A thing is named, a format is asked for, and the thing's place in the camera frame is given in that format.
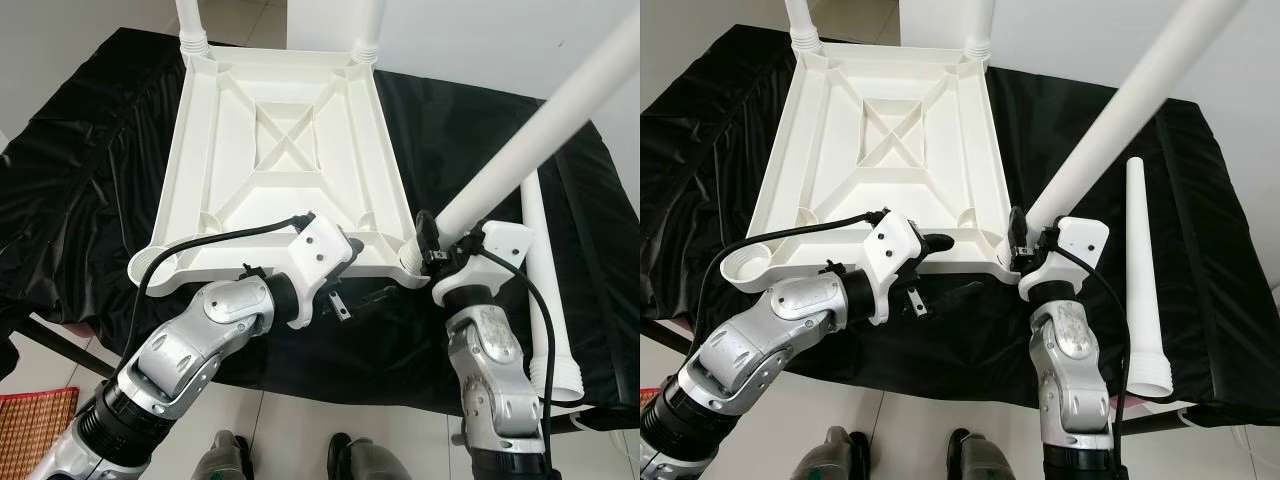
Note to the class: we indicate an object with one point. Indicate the black table cloth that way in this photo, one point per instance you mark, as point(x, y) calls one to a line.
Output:
point(700, 150)
point(80, 150)

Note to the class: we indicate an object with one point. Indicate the grey right robot foot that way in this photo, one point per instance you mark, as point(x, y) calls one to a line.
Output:
point(980, 458)
point(368, 460)

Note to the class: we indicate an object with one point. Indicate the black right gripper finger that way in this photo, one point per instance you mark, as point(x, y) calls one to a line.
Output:
point(1019, 230)
point(428, 235)

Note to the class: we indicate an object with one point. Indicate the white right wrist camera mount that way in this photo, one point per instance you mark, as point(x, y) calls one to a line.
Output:
point(1085, 240)
point(505, 245)

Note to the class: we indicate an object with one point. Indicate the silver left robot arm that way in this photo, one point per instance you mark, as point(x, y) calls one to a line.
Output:
point(200, 340)
point(780, 330)

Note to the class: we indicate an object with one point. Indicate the grey robot foot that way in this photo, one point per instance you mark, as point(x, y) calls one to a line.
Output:
point(368, 460)
point(220, 458)
point(828, 456)
point(980, 458)

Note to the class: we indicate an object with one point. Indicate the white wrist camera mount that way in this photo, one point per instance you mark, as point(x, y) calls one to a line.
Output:
point(320, 255)
point(1085, 240)
point(895, 250)
point(505, 245)

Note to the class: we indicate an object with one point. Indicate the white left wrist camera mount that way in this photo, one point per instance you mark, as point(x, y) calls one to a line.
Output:
point(320, 255)
point(895, 250)

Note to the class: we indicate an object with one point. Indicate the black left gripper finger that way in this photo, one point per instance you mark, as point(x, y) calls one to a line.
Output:
point(960, 294)
point(941, 242)
point(357, 246)
point(376, 296)

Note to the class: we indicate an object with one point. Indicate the red woven mat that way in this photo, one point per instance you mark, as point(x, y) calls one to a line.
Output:
point(650, 395)
point(35, 430)

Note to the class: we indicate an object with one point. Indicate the white plastic table leg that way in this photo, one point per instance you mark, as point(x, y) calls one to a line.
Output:
point(802, 22)
point(980, 25)
point(1143, 270)
point(550, 130)
point(538, 230)
point(368, 28)
point(192, 25)
point(1140, 100)

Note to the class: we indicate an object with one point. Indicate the grey left robot foot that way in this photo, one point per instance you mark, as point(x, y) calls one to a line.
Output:
point(828, 456)
point(220, 458)

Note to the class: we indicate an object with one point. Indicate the black metal table bar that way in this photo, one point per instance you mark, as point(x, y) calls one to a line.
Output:
point(665, 335)
point(75, 347)

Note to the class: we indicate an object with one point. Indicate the white plastic children table top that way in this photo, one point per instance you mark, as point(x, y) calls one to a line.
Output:
point(230, 190)
point(840, 190)

